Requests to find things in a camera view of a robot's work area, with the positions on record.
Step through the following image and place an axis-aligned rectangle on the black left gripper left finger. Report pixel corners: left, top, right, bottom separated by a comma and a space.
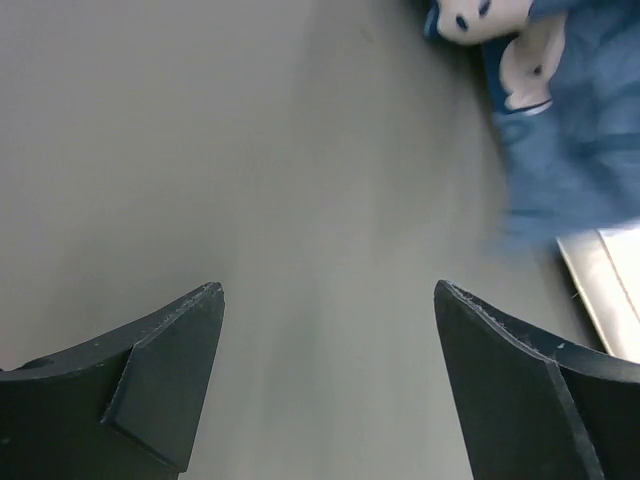
1, 283, 225, 480

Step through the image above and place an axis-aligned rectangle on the cream white pillow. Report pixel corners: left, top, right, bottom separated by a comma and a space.
557, 223, 639, 363

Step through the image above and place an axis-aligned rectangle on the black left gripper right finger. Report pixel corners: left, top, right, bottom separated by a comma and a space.
434, 280, 639, 479

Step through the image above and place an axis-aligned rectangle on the blue cartoon print pillowcase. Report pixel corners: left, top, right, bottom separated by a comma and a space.
424, 1, 639, 245

